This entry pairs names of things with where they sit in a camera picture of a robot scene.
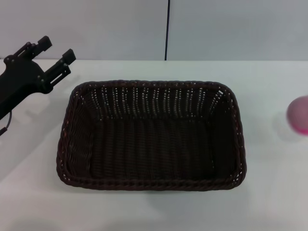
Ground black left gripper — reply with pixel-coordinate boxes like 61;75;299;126
0;36;77;121

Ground dark brown wicker basket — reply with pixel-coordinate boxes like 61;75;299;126
56;79;248;192

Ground pink peach toy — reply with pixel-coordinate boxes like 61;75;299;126
286;95;308;136

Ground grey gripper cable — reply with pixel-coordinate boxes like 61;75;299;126
0;110;13;138

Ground black vertical wall strip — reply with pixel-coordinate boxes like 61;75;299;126
165;0;171;61

